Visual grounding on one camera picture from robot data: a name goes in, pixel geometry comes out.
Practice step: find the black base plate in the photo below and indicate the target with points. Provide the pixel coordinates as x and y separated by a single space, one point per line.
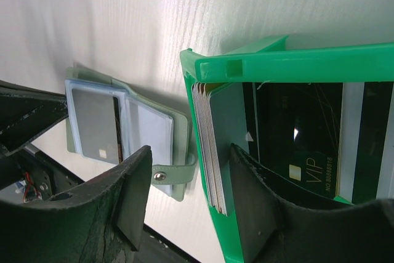
53 178

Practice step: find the stack of cards in bin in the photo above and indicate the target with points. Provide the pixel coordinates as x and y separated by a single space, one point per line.
226 114

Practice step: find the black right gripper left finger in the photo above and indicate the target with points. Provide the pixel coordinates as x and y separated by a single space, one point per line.
100 220

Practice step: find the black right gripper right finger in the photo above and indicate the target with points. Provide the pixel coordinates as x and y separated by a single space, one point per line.
279 221

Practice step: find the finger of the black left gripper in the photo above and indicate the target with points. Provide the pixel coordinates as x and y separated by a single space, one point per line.
26 114

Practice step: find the dark grey chip card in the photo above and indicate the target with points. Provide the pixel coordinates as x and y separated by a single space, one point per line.
98 122

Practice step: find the sage green leather card holder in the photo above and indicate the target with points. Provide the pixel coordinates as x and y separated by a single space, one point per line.
164 129

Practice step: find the black VIP card gold print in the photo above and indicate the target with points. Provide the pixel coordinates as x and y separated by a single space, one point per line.
299 129

